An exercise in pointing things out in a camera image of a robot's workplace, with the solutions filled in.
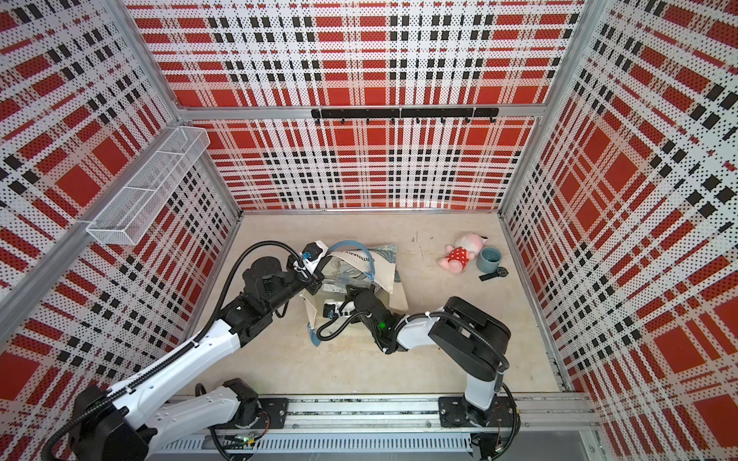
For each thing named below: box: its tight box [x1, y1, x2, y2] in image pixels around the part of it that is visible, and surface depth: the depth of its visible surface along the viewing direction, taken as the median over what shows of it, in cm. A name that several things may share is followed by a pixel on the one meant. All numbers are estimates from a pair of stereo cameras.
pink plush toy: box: [438, 233, 489, 274], surface depth 103 cm
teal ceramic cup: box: [475, 246, 503, 274], surface depth 102 cm
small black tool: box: [478, 266, 510, 282], surface depth 103 cm
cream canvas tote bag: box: [299, 240, 409, 346], surface depth 78 cm
